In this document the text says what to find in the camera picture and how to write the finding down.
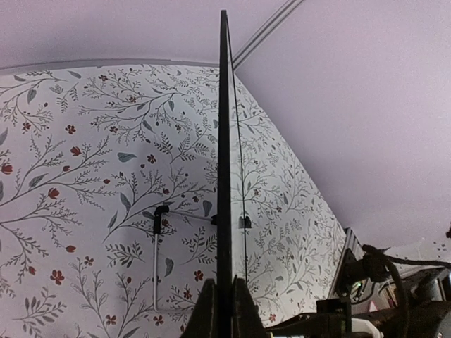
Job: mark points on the aluminium corner post right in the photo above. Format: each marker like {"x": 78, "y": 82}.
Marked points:
{"x": 269, "y": 26}

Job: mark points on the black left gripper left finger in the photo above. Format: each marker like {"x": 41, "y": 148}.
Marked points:
{"x": 202, "y": 322}

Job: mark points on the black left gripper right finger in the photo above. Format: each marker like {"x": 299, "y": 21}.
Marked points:
{"x": 246, "y": 322}

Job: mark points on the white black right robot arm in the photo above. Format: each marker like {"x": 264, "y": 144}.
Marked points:
{"x": 402, "y": 291}

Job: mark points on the metal wire whiteboard stand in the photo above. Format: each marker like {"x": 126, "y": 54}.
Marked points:
{"x": 184, "y": 254}

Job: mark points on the aluminium front rail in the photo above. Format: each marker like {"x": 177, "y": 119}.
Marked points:
{"x": 352, "y": 249}

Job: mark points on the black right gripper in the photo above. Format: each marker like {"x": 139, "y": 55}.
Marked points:
{"x": 428, "y": 296}

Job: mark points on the black whiteboard stand foot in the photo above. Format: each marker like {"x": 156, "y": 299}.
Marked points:
{"x": 244, "y": 222}

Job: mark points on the white whiteboard black frame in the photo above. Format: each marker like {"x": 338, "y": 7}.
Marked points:
{"x": 230, "y": 205}

